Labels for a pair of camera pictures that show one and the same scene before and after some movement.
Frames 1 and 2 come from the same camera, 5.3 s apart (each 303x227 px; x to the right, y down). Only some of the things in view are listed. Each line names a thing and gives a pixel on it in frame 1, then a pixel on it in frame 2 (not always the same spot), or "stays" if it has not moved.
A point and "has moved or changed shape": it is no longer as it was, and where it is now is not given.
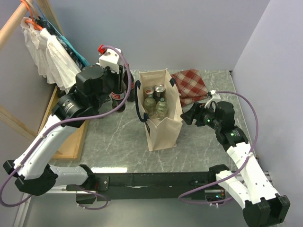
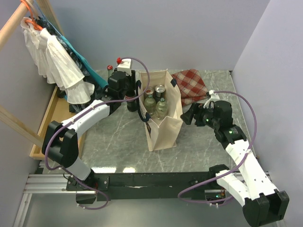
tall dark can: [159, 92] stays
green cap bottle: [161, 109] stays
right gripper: [196, 112] stays
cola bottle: [117, 95] has moved or changed shape
